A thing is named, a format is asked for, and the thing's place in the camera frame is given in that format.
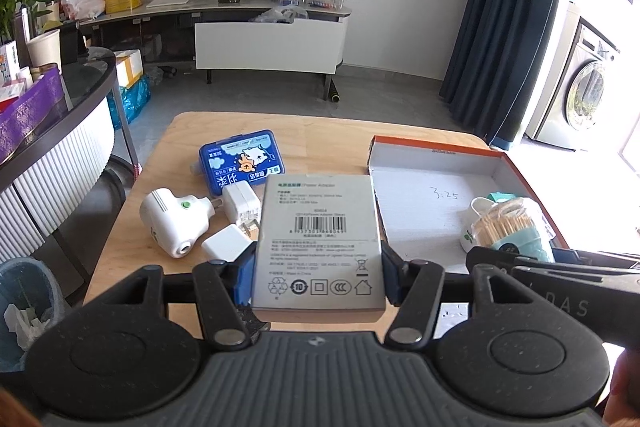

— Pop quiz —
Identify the white power adapter box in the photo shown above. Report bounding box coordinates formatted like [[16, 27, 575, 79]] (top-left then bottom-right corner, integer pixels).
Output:
[[252, 174, 386, 312]]

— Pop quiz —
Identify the light blue toothpick jar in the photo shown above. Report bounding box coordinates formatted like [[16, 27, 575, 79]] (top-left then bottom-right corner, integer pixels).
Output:
[[470, 197, 555, 262]]

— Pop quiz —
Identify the blue plastic case cartoon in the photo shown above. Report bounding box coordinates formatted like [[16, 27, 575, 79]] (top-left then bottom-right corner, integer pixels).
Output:
[[198, 129, 285, 196]]

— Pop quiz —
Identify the white usb charger cube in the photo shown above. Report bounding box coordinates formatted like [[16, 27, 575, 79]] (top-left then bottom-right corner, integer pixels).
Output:
[[221, 181, 262, 229]]

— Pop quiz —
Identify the white plug socket green button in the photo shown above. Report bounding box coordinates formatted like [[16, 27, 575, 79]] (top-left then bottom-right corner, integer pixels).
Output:
[[459, 197, 495, 254]]

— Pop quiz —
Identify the person's right hand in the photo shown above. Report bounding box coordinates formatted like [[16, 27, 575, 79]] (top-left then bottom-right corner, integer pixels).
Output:
[[602, 350, 639, 426]]

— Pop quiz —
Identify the person's left hand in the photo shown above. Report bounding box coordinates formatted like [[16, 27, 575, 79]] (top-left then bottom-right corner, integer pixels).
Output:
[[0, 389, 40, 427]]

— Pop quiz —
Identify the teal white small carton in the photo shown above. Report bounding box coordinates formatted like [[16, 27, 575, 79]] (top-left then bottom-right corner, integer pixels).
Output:
[[485, 193, 556, 241]]

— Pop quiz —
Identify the orange white cardboard box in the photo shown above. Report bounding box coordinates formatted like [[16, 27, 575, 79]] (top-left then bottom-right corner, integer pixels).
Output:
[[368, 135, 539, 274]]

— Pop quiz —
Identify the silver washing machine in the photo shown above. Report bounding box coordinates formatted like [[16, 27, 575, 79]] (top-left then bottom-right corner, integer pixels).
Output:
[[525, 9, 620, 150]]

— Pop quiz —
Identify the black roll on floor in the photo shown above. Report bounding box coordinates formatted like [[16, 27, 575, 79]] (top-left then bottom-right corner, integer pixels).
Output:
[[324, 77, 341, 103]]

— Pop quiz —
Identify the blue plastic bag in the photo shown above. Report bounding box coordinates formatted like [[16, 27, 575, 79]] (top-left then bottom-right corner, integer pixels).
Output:
[[107, 74, 151, 130]]

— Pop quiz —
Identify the blue trash bin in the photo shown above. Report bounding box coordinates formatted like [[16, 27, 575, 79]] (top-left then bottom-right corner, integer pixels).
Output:
[[1, 258, 68, 373]]

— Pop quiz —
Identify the curved white ribbed counter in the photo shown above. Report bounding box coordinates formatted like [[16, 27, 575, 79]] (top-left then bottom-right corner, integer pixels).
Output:
[[1, 46, 117, 262]]

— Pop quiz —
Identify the white black tv cabinet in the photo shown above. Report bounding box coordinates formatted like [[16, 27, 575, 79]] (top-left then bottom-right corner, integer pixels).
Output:
[[79, 0, 352, 98]]

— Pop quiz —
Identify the white yellow cardboard box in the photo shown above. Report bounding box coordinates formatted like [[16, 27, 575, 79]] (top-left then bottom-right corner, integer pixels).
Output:
[[115, 50, 143, 89]]

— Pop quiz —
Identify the purple box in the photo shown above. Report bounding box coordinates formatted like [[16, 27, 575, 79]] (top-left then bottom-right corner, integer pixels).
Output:
[[1, 63, 67, 162]]

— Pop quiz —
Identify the white paper cup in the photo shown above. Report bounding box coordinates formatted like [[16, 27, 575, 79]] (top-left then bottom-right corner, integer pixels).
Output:
[[26, 28, 62, 69]]

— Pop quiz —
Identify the white plastic bag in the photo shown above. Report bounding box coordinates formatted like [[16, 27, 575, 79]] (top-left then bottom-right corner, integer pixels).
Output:
[[62, 0, 105, 20]]

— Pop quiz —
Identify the dark blue curtain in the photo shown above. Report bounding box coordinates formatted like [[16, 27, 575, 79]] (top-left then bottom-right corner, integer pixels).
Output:
[[439, 0, 560, 150]]

